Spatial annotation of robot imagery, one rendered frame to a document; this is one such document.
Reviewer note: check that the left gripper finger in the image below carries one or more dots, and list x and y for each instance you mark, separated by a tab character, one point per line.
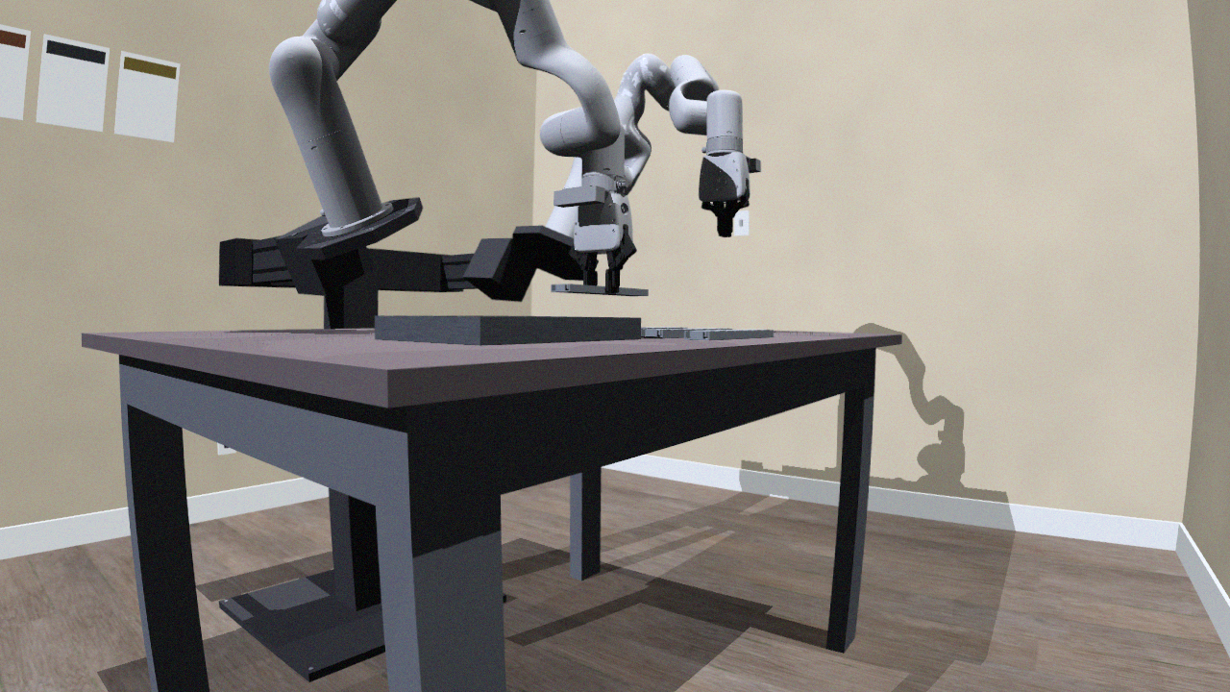
718	209
730	211

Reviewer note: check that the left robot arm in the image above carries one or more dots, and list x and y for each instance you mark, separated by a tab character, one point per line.
724	109

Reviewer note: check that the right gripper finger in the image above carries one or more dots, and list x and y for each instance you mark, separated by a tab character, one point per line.
616	261
590	276

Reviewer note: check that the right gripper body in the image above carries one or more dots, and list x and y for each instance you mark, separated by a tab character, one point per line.
595	228

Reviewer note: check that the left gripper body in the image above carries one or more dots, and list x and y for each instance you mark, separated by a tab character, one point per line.
721	172

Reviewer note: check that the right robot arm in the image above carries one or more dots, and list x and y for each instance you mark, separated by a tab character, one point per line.
301	74

